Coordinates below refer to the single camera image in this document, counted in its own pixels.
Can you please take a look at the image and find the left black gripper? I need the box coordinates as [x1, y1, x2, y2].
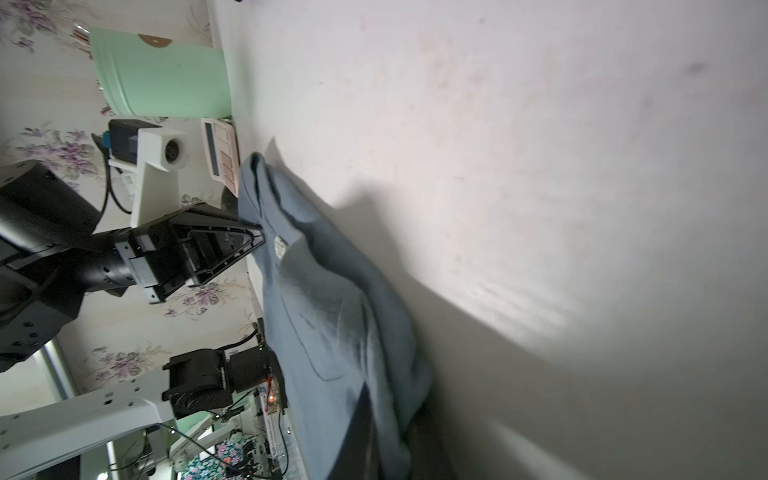
[114, 203, 265, 303]

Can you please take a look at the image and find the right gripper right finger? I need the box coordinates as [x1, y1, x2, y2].
[406, 407, 456, 480]

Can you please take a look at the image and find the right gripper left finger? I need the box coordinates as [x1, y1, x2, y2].
[328, 385, 381, 480]

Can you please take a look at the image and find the grey t-shirt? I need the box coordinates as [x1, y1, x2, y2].
[238, 153, 432, 479]

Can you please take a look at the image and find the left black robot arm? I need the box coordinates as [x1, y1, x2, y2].
[1, 160, 264, 371]

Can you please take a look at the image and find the white desk calculator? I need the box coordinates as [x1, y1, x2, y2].
[201, 118, 241, 197]

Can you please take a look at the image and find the mint green pen cup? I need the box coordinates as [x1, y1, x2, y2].
[89, 27, 232, 118]

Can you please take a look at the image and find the coloured pencils bunch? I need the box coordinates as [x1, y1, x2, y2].
[71, 23, 91, 55]

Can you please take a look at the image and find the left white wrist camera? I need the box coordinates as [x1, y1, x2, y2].
[104, 119, 189, 227]

